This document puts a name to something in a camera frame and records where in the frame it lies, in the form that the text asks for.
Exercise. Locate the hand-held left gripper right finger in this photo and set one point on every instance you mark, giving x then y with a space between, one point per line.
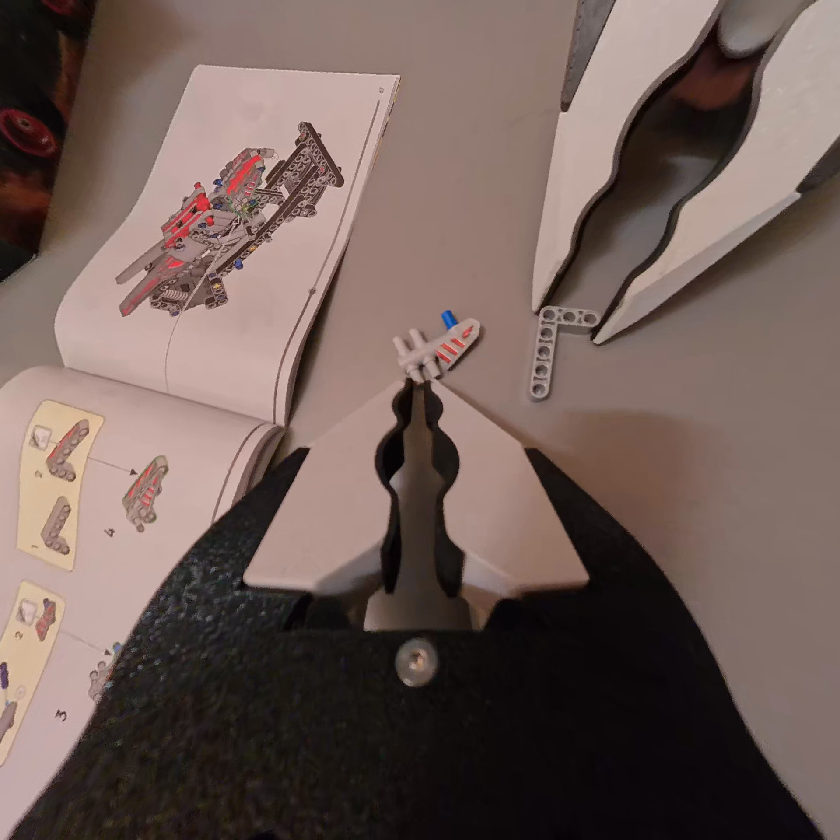
512 525

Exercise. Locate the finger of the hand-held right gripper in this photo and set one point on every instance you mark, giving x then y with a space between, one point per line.
735 223
604 131

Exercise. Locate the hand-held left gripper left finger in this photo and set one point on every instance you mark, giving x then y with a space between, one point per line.
315 518

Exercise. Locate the grey angled brick beam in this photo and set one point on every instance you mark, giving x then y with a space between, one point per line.
544 354

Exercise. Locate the small grey red-striped brick assembly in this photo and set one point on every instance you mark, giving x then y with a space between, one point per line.
449 344

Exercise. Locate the grey desk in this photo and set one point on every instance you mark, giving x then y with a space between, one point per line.
459 197

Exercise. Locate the white instruction booklet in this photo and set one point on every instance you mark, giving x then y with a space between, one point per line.
249 197

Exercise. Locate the black toy truck box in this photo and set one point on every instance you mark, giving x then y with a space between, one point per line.
26 164

